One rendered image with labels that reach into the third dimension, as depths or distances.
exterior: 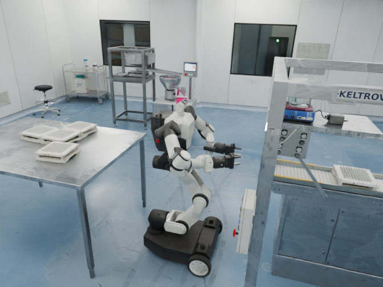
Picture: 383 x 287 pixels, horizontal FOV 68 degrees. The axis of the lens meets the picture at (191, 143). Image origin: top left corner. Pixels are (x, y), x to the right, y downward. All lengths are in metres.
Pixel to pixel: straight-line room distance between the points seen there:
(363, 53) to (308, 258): 5.65
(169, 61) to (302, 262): 5.86
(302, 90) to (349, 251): 1.63
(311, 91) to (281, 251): 1.63
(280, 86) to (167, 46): 6.29
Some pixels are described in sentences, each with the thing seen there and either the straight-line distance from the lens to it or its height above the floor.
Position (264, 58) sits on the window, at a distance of 7.12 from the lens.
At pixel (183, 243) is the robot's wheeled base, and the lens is 2.63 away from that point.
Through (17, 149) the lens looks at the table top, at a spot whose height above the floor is 0.90.
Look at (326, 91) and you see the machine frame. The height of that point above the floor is 1.72.
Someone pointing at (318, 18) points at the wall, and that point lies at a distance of 7.21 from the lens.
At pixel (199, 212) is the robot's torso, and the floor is 0.51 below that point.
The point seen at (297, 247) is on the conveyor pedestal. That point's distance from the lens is 2.51.
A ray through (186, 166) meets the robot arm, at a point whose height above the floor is 1.10.
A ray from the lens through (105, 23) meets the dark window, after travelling 7.94.
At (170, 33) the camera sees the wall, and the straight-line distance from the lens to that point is 7.33.
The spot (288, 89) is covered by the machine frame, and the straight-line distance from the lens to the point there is 1.19.
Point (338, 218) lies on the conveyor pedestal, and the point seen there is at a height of 0.68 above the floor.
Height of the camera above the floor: 1.94
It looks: 23 degrees down
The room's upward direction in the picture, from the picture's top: 2 degrees clockwise
